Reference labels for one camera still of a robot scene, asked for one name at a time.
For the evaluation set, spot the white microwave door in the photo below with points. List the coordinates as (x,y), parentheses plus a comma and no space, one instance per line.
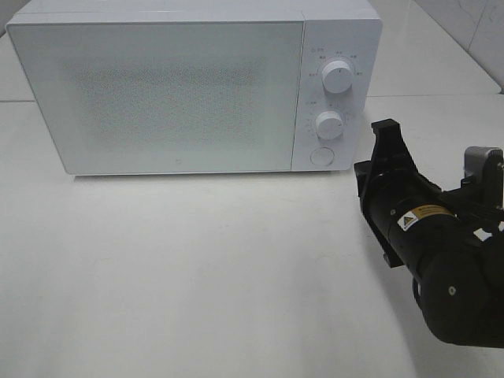
(165,98)

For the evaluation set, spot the white microwave oven body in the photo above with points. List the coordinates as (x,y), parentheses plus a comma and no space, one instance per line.
(347,29)

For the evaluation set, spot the round white door button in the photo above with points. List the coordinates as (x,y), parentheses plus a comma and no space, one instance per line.
(322,156)

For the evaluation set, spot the white microwave knob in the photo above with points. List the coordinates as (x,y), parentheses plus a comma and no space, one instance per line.
(337,75)
(329,125)

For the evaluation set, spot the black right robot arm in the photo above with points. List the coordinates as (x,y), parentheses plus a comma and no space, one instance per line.
(460,294)

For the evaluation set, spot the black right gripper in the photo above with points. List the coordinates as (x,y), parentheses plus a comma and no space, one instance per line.
(412,218)

